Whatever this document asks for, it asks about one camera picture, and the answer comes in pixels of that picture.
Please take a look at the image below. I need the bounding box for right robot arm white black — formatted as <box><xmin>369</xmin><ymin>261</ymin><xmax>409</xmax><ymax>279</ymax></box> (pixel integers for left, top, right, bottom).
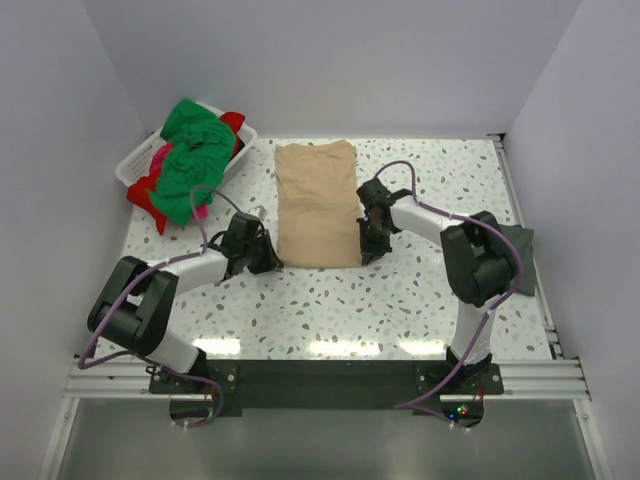
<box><xmin>356</xmin><ymin>178</ymin><xmax>525</xmax><ymax>393</ymax></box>

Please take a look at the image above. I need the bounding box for white plastic laundry basket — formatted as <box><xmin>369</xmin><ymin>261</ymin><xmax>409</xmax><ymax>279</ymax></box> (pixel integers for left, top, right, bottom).
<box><xmin>115</xmin><ymin>121</ymin><xmax>258</xmax><ymax>187</ymax></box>

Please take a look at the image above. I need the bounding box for beige t shirt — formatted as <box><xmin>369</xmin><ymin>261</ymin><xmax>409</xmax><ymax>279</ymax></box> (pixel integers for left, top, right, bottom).
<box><xmin>275</xmin><ymin>140</ymin><xmax>361</xmax><ymax>269</ymax></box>

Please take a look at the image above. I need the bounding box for aluminium frame rail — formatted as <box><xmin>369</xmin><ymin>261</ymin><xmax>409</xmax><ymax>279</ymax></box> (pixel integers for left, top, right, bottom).
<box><xmin>64</xmin><ymin>359</ymin><xmax>590</xmax><ymax>401</ymax></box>

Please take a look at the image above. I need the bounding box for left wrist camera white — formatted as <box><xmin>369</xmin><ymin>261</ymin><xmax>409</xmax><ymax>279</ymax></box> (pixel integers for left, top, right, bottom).
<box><xmin>249</xmin><ymin>205</ymin><xmax>267</xmax><ymax>221</ymax></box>

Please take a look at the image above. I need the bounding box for red t shirt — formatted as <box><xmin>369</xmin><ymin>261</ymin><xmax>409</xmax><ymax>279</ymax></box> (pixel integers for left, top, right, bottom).
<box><xmin>126</xmin><ymin>112</ymin><xmax>245</xmax><ymax>235</ymax></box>

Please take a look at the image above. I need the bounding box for folded dark grey t shirt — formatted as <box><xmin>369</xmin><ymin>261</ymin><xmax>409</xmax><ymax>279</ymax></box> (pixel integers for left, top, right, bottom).
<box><xmin>500</xmin><ymin>224</ymin><xmax>537</xmax><ymax>297</ymax></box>

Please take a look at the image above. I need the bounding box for green t shirt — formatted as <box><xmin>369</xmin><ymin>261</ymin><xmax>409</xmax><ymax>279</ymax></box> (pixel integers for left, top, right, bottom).
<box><xmin>150</xmin><ymin>99</ymin><xmax>236</xmax><ymax>226</ymax></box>

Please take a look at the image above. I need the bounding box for pink garment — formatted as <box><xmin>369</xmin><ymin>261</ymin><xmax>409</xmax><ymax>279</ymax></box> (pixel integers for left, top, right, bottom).
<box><xmin>149</xmin><ymin>142</ymin><xmax>208</xmax><ymax>219</ymax></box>

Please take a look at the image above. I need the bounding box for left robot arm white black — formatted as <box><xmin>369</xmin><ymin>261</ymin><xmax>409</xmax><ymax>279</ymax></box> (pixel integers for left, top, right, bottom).
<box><xmin>87</xmin><ymin>212</ymin><xmax>282</xmax><ymax>392</ymax></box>

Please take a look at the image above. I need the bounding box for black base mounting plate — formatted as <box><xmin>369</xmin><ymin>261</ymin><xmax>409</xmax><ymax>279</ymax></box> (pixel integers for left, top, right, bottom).
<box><xmin>146</xmin><ymin>360</ymin><xmax>504</xmax><ymax>425</ymax></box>

